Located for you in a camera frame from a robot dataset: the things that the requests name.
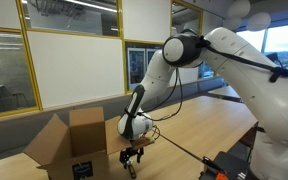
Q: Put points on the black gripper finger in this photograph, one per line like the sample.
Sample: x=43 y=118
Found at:
x=122 y=161
x=140 y=158

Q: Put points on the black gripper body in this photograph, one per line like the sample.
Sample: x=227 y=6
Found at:
x=126 y=154

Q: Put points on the brown cardboard box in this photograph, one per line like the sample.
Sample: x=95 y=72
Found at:
x=80 y=150

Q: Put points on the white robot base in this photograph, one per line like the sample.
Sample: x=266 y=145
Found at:
x=270 y=155

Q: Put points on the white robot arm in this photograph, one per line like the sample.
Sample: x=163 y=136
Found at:
x=261 y=84

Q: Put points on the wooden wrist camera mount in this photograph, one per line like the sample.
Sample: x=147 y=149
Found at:
x=142 y=142

